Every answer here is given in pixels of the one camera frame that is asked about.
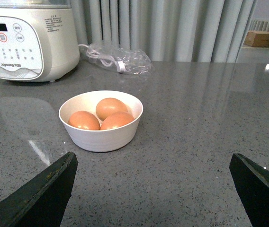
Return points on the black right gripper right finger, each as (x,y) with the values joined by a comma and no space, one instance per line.
(252,185)

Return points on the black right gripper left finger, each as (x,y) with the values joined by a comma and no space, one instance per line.
(42,201)

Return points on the brown egg bowl front left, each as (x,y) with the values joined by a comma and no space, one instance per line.
(84,120)

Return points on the brown egg bowl front right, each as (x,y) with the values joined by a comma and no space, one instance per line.
(117,120)

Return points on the pale brown egg bowl back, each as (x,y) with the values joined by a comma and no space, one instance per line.
(109,106)

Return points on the cardboard box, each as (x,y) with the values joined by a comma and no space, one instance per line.
(257,39)

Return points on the white round bowl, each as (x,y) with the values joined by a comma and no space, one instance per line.
(106,140)

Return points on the white Joyoung blender appliance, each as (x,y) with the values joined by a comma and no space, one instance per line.
(38,41)

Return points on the clear plastic bag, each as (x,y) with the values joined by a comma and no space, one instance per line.
(115,58)

